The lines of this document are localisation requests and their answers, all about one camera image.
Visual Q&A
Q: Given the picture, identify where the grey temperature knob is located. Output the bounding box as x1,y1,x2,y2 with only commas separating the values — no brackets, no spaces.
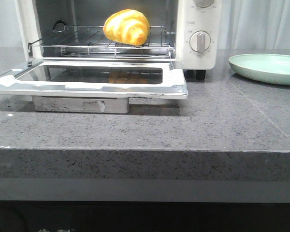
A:
194,0,214,8

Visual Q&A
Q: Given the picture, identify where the metal wire oven rack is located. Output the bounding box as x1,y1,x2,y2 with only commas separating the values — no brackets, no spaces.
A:
28,26,176,59

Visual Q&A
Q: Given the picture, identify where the grey timer knob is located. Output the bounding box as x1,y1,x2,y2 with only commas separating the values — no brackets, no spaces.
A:
189,31,211,53

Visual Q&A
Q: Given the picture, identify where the light green plate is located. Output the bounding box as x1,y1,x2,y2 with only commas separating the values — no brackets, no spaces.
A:
229,54,290,86

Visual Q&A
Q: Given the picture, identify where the glass oven door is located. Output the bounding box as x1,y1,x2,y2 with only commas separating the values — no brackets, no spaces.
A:
0,59,188,100

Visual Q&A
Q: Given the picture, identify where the silver oven door handle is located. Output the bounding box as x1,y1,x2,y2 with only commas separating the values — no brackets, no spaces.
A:
32,96,129,114

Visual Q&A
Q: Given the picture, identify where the yellow striped croissant bread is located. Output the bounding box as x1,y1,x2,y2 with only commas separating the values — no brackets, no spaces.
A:
103,9,150,46

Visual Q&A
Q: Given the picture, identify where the white Toshiba toaster oven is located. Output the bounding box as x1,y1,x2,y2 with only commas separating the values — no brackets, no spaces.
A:
15,0,222,80

